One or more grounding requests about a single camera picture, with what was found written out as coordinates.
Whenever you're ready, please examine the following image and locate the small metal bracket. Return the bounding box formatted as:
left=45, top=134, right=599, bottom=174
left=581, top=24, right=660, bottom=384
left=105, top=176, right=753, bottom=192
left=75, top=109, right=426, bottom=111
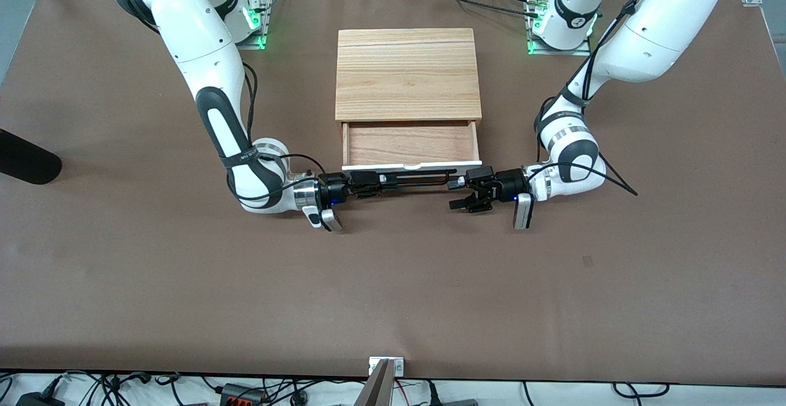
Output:
left=368, top=357, right=405, bottom=377

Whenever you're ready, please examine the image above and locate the black orange connector block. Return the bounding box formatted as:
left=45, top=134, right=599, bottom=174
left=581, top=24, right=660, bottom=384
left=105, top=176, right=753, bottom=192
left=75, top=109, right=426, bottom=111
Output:
left=220, top=383, right=271, bottom=406

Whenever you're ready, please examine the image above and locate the black floor cable tangle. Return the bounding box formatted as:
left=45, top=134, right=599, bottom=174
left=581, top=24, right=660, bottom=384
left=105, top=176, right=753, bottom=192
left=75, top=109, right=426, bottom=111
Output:
left=61, top=370, right=154, bottom=406

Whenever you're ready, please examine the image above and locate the black floor cable loop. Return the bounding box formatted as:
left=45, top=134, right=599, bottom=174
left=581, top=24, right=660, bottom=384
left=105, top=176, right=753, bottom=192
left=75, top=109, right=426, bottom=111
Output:
left=614, top=383, right=670, bottom=399

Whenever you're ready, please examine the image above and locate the brown table cover sheet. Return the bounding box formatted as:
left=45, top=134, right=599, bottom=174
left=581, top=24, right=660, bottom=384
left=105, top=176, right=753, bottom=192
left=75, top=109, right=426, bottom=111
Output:
left=0, top=0, right=786, bottom=388

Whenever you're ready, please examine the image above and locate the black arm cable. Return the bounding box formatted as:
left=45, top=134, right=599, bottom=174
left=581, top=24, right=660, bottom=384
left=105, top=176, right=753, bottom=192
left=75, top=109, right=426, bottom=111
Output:
left=533, top=0, right=670, bottom=197
left=104, top=0, right=327, bottom=203

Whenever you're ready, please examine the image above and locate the aluminium arm base plate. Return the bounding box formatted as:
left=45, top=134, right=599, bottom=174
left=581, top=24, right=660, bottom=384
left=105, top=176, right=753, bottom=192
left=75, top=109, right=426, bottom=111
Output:
left=203, top=0, right=274, bottom=50
left=527, top=0, right=593, bottom=57

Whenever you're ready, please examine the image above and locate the white-front wooden drawer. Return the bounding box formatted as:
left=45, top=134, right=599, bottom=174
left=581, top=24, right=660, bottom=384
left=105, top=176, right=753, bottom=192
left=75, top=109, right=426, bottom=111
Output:
left=341, top=120, right=483, bottom=181

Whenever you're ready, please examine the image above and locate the brown camera mount post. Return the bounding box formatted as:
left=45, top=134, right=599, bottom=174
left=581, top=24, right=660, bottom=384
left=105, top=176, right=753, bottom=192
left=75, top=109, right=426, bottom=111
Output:
left=353, top=359, right=397, bottom=406

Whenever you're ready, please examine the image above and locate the black rounded cylinder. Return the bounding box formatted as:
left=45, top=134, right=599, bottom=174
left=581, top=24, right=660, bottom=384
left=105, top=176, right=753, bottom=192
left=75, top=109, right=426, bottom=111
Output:
left=0, top=128, right=62, bottom=185

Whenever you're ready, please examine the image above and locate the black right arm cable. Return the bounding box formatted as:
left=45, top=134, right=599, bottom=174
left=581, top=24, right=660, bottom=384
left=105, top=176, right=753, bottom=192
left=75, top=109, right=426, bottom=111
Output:
left=104, top=0, right=327, bottom=203

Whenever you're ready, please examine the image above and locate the black metal drawer handle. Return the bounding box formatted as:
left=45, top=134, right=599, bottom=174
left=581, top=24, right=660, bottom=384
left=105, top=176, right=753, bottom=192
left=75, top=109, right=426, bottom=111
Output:
left=381, top=170, right=459, bottom=189

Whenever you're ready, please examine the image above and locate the light wooden drawer cabinet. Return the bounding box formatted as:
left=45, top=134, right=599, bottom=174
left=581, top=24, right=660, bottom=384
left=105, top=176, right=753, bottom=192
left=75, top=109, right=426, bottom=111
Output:
left=335, top=28, right=483, bottom=129

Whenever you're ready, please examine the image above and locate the black power adapter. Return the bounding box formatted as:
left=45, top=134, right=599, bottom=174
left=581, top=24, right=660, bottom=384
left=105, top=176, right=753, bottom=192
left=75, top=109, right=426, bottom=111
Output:
left=15, top=392, right=65, bottom=406

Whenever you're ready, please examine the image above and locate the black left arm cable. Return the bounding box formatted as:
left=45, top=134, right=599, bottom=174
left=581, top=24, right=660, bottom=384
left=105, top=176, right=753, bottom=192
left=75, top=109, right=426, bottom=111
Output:
left=533, top=0, right=670, bottom=197

